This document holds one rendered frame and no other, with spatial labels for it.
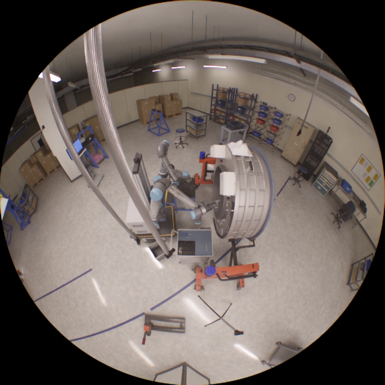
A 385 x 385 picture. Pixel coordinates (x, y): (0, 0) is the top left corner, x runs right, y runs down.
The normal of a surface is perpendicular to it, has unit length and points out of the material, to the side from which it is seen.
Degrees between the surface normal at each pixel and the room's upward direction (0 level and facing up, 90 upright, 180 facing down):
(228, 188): 43
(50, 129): 90
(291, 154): 90
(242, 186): 34
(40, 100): 90
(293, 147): 90
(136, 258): 0
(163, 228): 0
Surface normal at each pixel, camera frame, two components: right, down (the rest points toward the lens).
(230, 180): 0.01, 0.06
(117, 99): 0.63, 0.61
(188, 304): 0.02, -0.63
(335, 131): -0.77, 0.48
